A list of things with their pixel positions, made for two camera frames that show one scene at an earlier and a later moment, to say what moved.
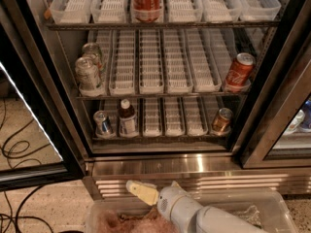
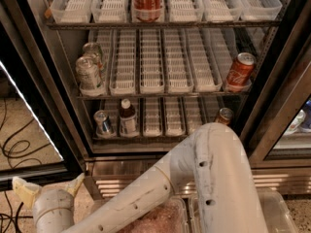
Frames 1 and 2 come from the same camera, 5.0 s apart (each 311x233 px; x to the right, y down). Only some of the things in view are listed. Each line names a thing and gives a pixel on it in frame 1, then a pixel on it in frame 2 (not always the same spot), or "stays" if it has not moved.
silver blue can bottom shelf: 104,126 stays
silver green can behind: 92,50 stays
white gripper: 167,199 -> 52,200
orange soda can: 222,122 stays
